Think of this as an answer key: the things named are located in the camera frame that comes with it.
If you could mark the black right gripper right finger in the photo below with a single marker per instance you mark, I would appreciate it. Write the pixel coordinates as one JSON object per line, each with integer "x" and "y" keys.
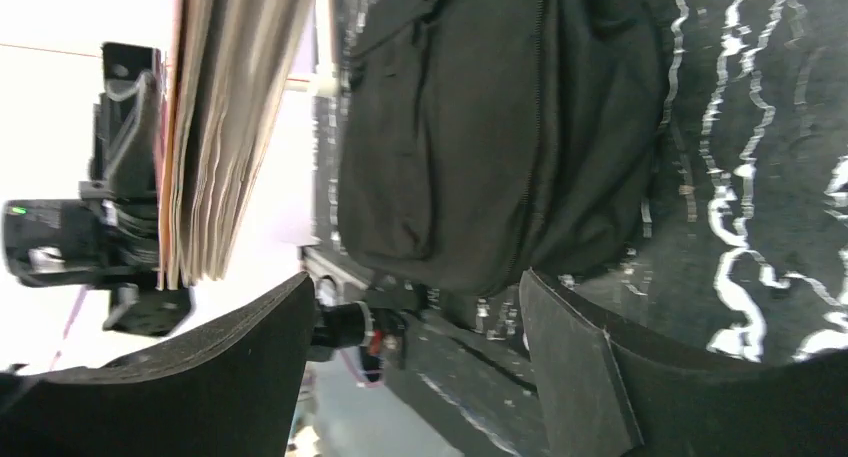
{"x": 611, "y": 387}

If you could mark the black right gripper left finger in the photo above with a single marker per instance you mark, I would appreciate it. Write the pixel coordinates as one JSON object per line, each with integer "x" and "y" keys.
{"x": 226, "y": 388}

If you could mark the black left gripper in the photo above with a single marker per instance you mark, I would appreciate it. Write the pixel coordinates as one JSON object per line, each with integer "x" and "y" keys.
{"x": 108, "y": 237}

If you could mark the pink red cover book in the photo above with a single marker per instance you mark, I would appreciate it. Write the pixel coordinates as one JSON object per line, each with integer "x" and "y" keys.
{"x": 225, "y": 76}

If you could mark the black student backpack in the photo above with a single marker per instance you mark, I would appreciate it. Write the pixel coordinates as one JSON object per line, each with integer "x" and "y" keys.
{"x": 485, "y": 137}

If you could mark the white PVC pipe frame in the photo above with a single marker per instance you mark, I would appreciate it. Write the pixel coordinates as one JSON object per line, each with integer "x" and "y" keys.
{"x": 323, "y": 85}

